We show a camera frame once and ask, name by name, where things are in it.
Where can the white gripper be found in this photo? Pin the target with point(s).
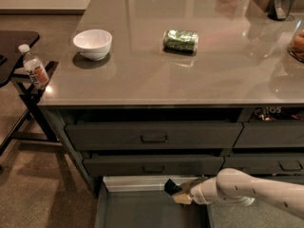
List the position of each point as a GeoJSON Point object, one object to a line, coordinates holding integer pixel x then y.
{"type": "Point", "coordinates": [196, 192]}

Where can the blue rxbar blueberry bar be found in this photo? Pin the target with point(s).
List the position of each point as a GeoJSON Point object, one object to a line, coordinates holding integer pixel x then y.
{"type": "Point", "coordinates": [171, 188]}

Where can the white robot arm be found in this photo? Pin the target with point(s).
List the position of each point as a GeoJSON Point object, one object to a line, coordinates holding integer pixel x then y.
{"type": "Point", "coordinates": [231, 186]}

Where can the open bottom left drawer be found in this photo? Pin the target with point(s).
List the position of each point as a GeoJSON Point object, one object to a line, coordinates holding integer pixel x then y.
{"type": "Point", "coordinates": [141, 202]}

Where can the middle right grey drawer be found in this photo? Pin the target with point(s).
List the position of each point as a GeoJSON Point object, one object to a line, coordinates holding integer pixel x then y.
{"type": "Point", "coordinates": [268, 164]}

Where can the grey drawer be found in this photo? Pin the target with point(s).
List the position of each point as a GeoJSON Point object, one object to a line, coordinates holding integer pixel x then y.
{"type": "Point", "coordinates": [271, 135]}
{"type": "Point", "coordinates": [289, 179]}
{"type": "Point", "coordinates": [153, 135]}
{"type": "Point", "coordinates": [268, 164]}
{"type": "Point", "coordinates": [145, 165]}

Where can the top right grey drawer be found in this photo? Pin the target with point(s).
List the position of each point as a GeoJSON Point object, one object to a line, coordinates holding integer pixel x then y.
{"type": "Point", "coordinates": [271, 135]}

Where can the top left grey drawer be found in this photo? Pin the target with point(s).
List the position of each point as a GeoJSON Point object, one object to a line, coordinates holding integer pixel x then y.
{"type": "Point", "coordinates": [153, 135]}

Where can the middle left grey drawer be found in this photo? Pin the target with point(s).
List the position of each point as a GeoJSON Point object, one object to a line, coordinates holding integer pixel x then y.
{"type": "Point", "coordinates": [145, 165]}

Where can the bottom right grey drawer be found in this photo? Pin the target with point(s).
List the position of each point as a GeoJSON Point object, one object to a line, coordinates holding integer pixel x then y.
{"type": "Point", "coordinates": [289, 179]}

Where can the snack bags in drawer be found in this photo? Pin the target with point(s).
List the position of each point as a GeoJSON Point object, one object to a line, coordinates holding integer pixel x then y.
{"type": "Point", "coordinates": [273, 113]}

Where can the green soda can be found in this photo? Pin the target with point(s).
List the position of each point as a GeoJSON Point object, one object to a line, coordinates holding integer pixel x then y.
{"type": "Point", "coordinates": [181, 40]}

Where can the white ceramic bowl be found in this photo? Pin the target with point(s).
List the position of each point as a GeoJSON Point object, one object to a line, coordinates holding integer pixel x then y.
{"type": "Point", "coordinates": [93, 44]}

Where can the glass bowl with snacks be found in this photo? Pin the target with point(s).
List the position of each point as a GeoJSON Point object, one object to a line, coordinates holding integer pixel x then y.
{"type": "Point", "coordinates": [296, 46]}

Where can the clear water bottle orange label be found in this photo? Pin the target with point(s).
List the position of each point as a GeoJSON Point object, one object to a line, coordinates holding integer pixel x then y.
{"type": "Point", "coordinates": [34, 67]}

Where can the dark metal jug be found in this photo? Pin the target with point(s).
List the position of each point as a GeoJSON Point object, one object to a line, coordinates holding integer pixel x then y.
{"type": "Point", "coordinates": [279, 9]}

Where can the black side table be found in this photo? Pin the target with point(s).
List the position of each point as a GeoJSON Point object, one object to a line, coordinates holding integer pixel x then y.
{"type": "Point", "coordinates": [10, 40]}

